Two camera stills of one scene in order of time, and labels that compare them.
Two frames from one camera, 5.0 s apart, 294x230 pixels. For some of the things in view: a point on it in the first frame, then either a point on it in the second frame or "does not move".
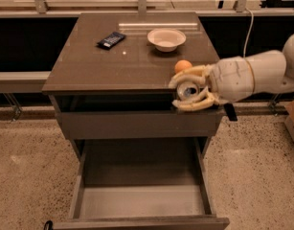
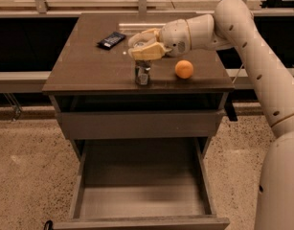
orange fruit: [182, 65] does not move
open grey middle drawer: [142, 184] does not move
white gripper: [233, 78] -> [173, 36]
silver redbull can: [188, 90] -> [142, 72]
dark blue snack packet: [110, 40] does not move
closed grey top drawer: [135, 125] does not move
